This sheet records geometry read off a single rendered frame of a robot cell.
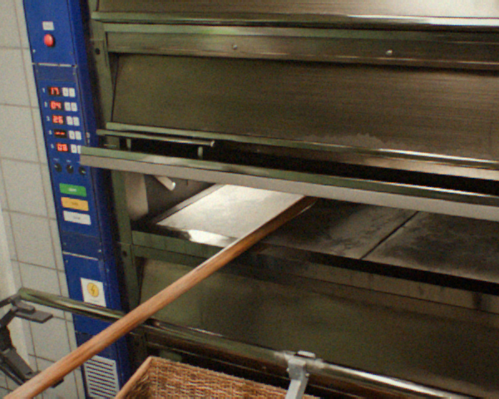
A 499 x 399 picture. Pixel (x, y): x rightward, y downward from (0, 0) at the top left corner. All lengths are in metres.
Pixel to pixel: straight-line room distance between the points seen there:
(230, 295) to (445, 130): 0.72
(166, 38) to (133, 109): 0.20
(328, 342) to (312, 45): 0.67
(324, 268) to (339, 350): 0.19
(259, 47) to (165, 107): 0.30
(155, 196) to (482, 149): 0.95
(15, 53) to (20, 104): 0.13
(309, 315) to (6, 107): 0.98
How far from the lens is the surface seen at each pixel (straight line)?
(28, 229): 2.61
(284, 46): 1.94
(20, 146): 2.53
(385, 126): 1.85
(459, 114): 1.80
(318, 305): 2.12
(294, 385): 1.70
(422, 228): 2.22
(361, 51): 1.85
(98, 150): 2.12
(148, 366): 2.42
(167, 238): 2.27
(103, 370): 2.58
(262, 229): 2.18
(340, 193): 1.78
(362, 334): 2.08
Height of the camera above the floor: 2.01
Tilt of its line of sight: 20 degrees down
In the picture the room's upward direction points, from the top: 5 degrees counter-clockwise
